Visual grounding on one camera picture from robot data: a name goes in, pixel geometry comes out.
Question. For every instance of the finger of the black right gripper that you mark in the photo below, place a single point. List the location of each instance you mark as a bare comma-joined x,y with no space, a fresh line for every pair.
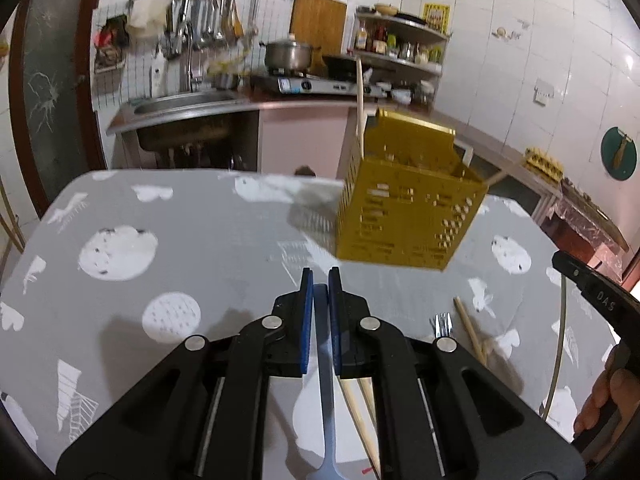
614,304

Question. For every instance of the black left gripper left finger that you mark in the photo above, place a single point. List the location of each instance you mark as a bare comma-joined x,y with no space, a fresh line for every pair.
200,413

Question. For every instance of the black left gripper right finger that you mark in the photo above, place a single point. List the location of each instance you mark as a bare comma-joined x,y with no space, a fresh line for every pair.
439,413

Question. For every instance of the green handled steel fork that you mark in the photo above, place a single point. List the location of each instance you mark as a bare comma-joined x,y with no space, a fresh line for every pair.
441,325

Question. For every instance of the light blue plastic utensil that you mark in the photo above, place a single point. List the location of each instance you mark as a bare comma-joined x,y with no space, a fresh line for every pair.
328,469

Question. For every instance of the wooden chopstick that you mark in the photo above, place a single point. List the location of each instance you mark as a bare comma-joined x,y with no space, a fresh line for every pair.
367,438
486,351
470,330
504,172
366,389
361,115

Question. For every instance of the steel kitchen sink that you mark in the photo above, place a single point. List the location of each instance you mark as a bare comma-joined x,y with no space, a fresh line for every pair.
138,114

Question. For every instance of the person's right hand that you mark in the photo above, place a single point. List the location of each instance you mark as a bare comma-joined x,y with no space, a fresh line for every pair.
621,387

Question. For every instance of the grey patterned tablecloth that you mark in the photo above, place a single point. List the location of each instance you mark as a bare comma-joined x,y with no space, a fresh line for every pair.
126,264

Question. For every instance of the yellow egg tray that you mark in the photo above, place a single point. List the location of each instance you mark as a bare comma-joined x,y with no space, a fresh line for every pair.
544,163

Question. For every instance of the yellow perforated utensil holder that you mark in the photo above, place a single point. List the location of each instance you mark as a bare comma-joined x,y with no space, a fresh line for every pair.
408,197

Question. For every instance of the steel gas stove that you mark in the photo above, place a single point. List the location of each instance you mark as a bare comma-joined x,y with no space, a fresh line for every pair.
303,85

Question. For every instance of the white soap bottle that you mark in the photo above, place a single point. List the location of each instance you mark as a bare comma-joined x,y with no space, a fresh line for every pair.
158,74

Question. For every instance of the corner spice shelf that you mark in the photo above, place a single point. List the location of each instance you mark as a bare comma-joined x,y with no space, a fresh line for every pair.
399,44

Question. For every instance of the black wok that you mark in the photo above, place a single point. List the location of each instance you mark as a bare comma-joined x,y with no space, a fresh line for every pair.
343,68

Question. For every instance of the steel cooking pot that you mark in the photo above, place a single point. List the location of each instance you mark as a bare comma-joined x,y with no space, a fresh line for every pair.
288,54

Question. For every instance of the dark wooden glass door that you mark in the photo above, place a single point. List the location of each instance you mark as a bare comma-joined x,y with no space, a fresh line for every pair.
55,131

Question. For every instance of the rectangular wooden cutting board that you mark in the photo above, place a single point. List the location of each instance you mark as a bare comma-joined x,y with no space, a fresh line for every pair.
319,23

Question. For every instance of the green round wall plate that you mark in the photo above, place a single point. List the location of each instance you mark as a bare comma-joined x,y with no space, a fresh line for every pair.
619,154

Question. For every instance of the white wall socket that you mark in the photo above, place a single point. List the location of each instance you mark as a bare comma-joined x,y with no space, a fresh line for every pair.
543,92

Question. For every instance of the steel wall utensil rack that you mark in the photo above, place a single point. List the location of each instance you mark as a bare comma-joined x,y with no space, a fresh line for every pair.
183,25

